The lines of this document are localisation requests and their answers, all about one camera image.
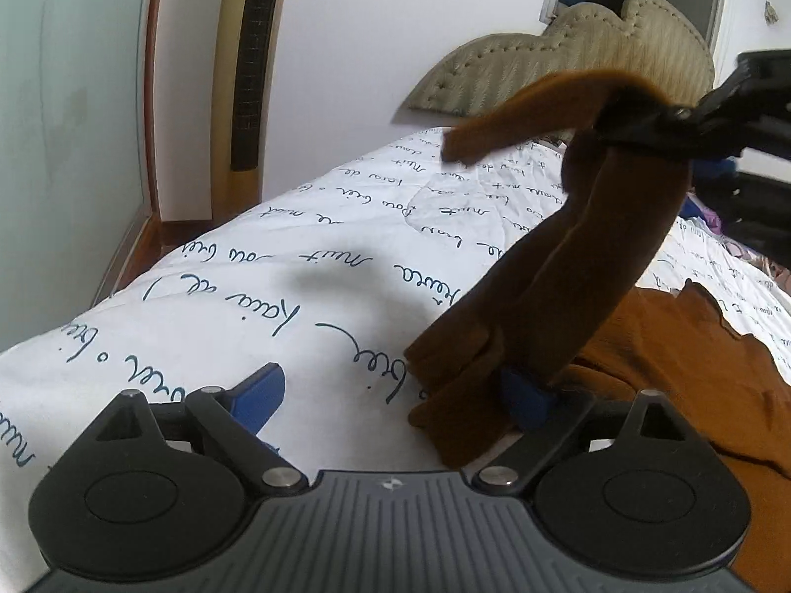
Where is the brown knit sweater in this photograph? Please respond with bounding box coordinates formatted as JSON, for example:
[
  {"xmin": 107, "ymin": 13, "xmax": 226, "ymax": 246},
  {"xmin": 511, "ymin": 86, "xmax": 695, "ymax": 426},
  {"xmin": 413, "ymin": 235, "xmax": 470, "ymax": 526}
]
[{"xmin": 405, "ymin": 70, "xmax": 790, "ymax": 592}]

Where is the purple garment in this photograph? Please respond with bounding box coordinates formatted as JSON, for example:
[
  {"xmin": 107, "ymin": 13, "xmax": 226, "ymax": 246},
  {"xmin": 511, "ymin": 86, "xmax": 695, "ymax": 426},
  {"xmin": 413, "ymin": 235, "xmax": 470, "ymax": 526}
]
[{"xmin": 680, "ymin": 193, "xmax": 723, "ymax": 234}]

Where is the olive upholstered headboard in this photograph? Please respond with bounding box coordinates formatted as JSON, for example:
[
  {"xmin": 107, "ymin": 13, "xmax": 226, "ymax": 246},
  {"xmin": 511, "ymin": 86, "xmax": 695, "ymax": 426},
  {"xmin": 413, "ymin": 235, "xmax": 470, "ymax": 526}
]
[{"xmin": 405, "ymin": 0, "xmax": 714, "ymax": 118}]

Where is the white quilt with blue script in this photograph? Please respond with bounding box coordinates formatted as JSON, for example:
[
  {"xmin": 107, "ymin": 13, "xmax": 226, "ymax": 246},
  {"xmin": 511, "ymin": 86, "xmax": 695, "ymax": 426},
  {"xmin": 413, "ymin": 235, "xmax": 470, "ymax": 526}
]
[{"xmin": 1, "ymin": 130, "xmax": 790, "ymax": 592}]

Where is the gold tower air conditioner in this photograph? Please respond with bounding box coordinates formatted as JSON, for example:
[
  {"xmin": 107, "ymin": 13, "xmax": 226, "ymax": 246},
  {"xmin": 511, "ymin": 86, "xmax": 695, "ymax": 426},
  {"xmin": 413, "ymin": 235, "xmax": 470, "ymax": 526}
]
[{"xmin": 211, "ymin": 0, "xmax": 283, "ymax": 225}]

